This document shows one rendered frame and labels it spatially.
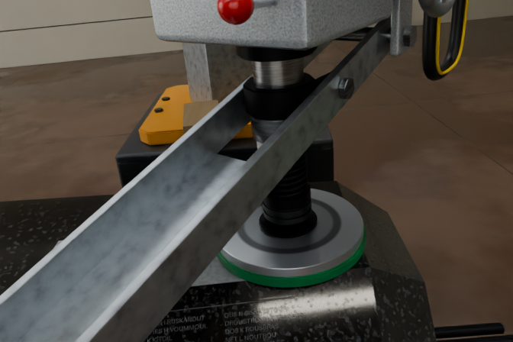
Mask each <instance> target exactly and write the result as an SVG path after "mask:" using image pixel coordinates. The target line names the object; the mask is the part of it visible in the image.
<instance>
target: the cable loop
mask: <svg viewBox="0 0 513 342"><path fill-rule="evenodd" d="M468 3H469V0H456V1H455V2H454V4H453V8H452V17H451V25H450V38H449V44H448V48H447V54H446V56H445V58H444V61H443V62H442V63H441V64H439V44H440V18H441V17H438V18H433V17H430V16H428V15H427V14H426V13H425V12H424V20H423V37H422V65H423V70H424V74H425V75H426V77H427V78H428V79H430V80H432V81H435V80H439V79H442V78H444V77H445V76H446V75H447V74H448V73H449V72H450V71H451V70H452V69H453V68H454V67H455V65H457V63H458V61H459V59H460V56H461V53H462V50H463V42H464V37H465V31H466V19H467V11H468Z"/></svg>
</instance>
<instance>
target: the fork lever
mask: <svg viewBox="0 0 513 342"><path fill-rule="evenodd" d="M390 38H391V15H390V16H389V18H387V19H385V20H382V21H379V22H378V23H377V24H376V26H375V27H364V28H361V29H359V30H357V31H354V32H352V33H349V34H346V35H344V36H342V37H339V38H336V39H334V40H346V41H360V42H359V43H358V44H357V45H356V46H355V47H354V48H353V49H352V50H351V51H350V52H349V53H348V54H347V56H346V57H345V58H344V59H343V60H342V61H341V62H340V63H339V64H338V65H337V66H336V67H335V68H334V69H333V71H332V72H331V73H330V74H329V75H328V76H327V77H326V78H325V79H324V80H323V81H322V82H321V83H320V84H319V85H318V87H317V88H316V89H315V90H314V91H313V92H312V93H311V94H310V95H309V96H308V97H307V98H306V99H305V100H304V101H303V103H301V104H300V106H298V107H297V109H295V110H294V111H293V113H291V114H290V116H289V117H288V118H287V119H286V120H285V121H284V122H283V123H282V124H281V125H280V126H279V127H278V128H277V129H276V130H275V132H274V133H273V134H272V135H271V136H270V137H269V138H268V139H267V140H266V141H265V142H264V143H263V144H262V145H261V146H260V148H259V149H258V150H257V151H256V152H255V153H254V154H253V155H252V156H251V157H250V158H249V159H248V160H247V161H243V160H238V159H234V158H232V157H229V156H223V155H220V154H217V153H218V152H219V151H220V150H221V149H222V148H223V147H224V146H225V145H226V144H227V143H228V142H229V141H230V140H231V139H232V138H233V137H234V136H235V135H237V134H238V133H239V132H240V131H241V130H242V129H243V128H244V127H245V126H246V125H247V124H248V123H249V122H250V121H251V118H250V115H249V114H248V113H246V111H245V104H244V88H243V84H244V83H245V82H246V81H247V79H246V80H245V81H244V82H243V83H242V84H241V85H239V86H238V87H237V88H236V89H235V90H234V91H233V92H232V93H231V94H230V95H228V96H227V97H226V98H225V99H224V100H223V101H221V102H220V103H219V104H218V105H217V106H216V107H214V108H213V109H212V110H211V111H210V112H209V113H207V115H206V116H204V117H203V118H202V119H201V120H200V121H199V122H198V123H196V124H195V125H194V126H193V127H192V128H190V129H189V130H188V131H187V132H186V133H185V134H183V135H182V136H181V137H180V138H179V139H178V140H177V141H176V142H175V143H174V144H173V145H171V146H170V147H169V148H168V149H167V150H165V151H164V152H163V153H162V154H161V155H160V156H158V157H157V158H156V159H155V160H154V161H153V162H152V163H151V164H150V165H149V166H148V167H146V168H145V169H144V170H143V171H142V172H141V173H139V174H138V175H137V176H136V177H135V178H133V179H132V180H131V181H130V182H129V183H128V184H127V185H126V186H125V187H124V188H123V189H121V190H120V191H119V192H118V193H117V194H116V195H114V196H113V197H112V198H111V199H110V200H108V201H107V202H106V203H105V204H104V205H103V206H102V207H100V209H99V210H97V211H96V212H95V213H94V214H93V215H92V216H91V217H89V218H88V219H87V220H86V221H85V222H83V223H82V224H81V225H80V226H79V227H78V228H77V229H75V230H74V232H72V233H71V234H70V235H69V236H68V237H67V238H65V239H64V240H63V241H62V242H61V243H60V244H58V245H57V246H56V247H55V248H54V249H53V250H51V251H50V252H49V253H48V254H47V255H46V256H45V257H44V258H43V259H42V260H40V261H39V262H38V263H37V264H36V265H35V266H33V267H32V268H31V269H30V270H29V271H28V272H26V273H25V274H24V275H23V276H22V277H21V278H20V279H19V280H18V281H17V282H15V283H14V284H13V285H12V286H11V287H10V288H8V289H7V290H6V291H5V292H4V293H2V294H1V295H0V342H144V341H145V340H146V339H147V337H148V336H149V335H150V334H151V332H152V331H153V330H154V329H155V328H156V326H157V325H158V324H159V323H160V322H161V321H162V320H163V319H164V317H165V316H166V315H167V314H168V313H169V311H170V310H171V309H172V308H173V306H174V305H175V304H176V303H177V302H178V300H180V299H181V297H182V296H183V295H184V294H185V293H186V291H187V290H188V289H189V287H190V286H191V285H192V284H193V283H194V281H195V280H196V279H197V278H198V277H199V276H200V275H201V274H202V272H203V271H204V270H205V269H206V268H207V266H208V265H209V264H210V263H211V261H212V260H213V259H214V258H215V257H216V256H217V255H218V254H219V252H220V251H221V250H222V249H223V248H224V246H225V245H226V244H227V242H228V241H229V240H230V239H231V238H232V237H233V236H234V235H235V234H236V233H237V231H238V230H239V229H240V227H241V226H242V225H243V224H244V223H245V221H246V220H247V219H248V218H249V217H250V216H251V215H252V214H253V212H254V211H255V210H256V209H257V207H258V206H259V205H260V204H261V203H262V201H263V200H264V199H265V198H266V197H267V196H268V194H270V192H271V191H272V190H273V189H274V188H275V186H276V185H277V184H278V183H279V181H280V180H281V179H282V178H283V176H284V175H285V174H286V173H287V172H288V171H289V170H290V169H291V168H292V166H293V165H294V164H295V163H296V161H297V160H298V159H299V158H300V156H301V155H302V154H303V153H304V152H305V151H306V150H307V149H308V147H309V146H310V145H311V144H312V143H313V141H314V140H315V139H316V138H317V136H318V135H319V134H320V133H321V132H322V131H323V130H324V129H325V127H326V126H327V125H328V124H329V123H330V121H331V120H332V119H333V118H334V116H335V115H336V114H337V113H338V112H339V110H341V109H342V107H343V106H344V105H345V104H346V103H347V101H348V100H349V99H350V98H351V97H352V95H353V94H354V93H355V91H356V90H357V89H358V88H359V87H360V86H361V85H362V84H363V83H364V81H365V80H366V79H367V78H368V76H369V75H370V74H371V73H372V72H373V70H374V69H375V68H376V67H377V66H378V65H379V64H380V63H381V61H382V60H383V59H384V58H385V56H386V55H387V54H388V53H389V51H390ZM332 41H333V40H331V41H328V42H326V43H324V44H321V45H318V48H317V49H316V50H315V51H314V53H312V54H310V55H308V56H305V57H303V63H304V68H305V67H306V66H307V65H308V64H309V63H310V62H311V61H312V60H313V59H314V58H315V57H316V56H317V55H318V54H319V53H320V52H321V51H322V50H323V49H324V48H325V47H326V46H328V45H329V44H330V43H331V42H332ZM252 76H253V74H252V75H251V76H250V77H252ZM250 77H249V78H250ZM249 78H248V79H249Z"/></svg>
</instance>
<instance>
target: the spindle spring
mask: <svg viewBox="0 0 513 342"><path fill-rule="evenodd" d="M306 151H307V150H306ZM306 151H305V152H304V153H303V154H302V155H301V156H300V158H299V159H298V160H297V161H296V163H295V164H294V165H293V166H292V168H291V169H290V170H289V171H288V172H287V173H286V174H285V176H283V178H282V179H281V180H280V182H279V183H278V184H277V185H276V186H275V188H274V189H273V190H272V191H271V192H275V193H274V194H273V197H276V198H291V197H295V196H297V195H301V194H302V193H304V192H305V191H306V189H307V188H308V177H307V175H308V172H307V165H306V164H307V160H306V159H307V155H306ZM293 168H294V169H293ZM288 181H290V182H288ZM290 186H291V187H290ZM276 187H277V188H276ZM285 187H288V188H285ZM289 192H290V193H289ZM282 193H283V194H282Z"/></svg>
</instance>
